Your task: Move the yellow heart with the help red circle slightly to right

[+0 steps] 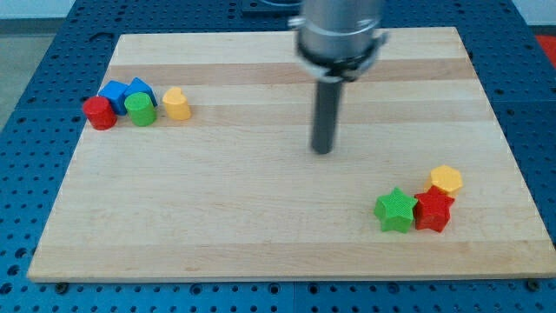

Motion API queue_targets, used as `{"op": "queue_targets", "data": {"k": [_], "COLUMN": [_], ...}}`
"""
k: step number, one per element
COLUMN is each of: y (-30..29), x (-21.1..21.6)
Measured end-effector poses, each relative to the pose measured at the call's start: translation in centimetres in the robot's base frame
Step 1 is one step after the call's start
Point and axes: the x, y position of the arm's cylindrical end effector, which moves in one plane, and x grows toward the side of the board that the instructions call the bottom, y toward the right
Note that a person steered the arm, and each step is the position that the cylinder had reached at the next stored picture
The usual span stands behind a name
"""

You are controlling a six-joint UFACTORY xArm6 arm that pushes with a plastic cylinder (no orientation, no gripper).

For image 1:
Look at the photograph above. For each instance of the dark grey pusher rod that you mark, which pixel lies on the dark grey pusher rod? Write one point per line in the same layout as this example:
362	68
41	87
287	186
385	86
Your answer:
326	106

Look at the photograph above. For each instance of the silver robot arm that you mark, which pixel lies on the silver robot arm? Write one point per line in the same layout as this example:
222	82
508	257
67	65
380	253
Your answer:
336	44

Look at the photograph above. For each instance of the yellow heart block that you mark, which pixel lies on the yellow heart block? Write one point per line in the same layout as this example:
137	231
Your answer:
176	104

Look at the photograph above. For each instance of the green star block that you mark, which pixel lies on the green star block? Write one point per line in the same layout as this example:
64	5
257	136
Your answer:
395	211

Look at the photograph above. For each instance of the wooden board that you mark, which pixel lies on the wooden board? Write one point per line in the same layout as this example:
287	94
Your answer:
236	194

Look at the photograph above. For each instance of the yellow hexagon block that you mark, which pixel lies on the yellow hexagon block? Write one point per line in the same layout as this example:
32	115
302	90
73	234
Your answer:
445	178

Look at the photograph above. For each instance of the red star block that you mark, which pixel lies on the red star block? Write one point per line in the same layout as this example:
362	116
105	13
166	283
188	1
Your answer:
432	210

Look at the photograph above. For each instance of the green cylinder block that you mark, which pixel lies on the green cylinder block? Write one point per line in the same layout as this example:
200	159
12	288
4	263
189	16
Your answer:
140	109

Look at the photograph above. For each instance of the blue pentagon block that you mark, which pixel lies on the blue pentagon block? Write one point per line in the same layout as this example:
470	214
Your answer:
138	85

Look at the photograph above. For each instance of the blue cube block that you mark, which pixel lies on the blue cube block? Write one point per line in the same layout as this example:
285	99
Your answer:
114	91

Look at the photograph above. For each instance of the red cylinder block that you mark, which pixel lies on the red cylinder block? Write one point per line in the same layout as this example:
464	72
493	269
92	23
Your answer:
99	112

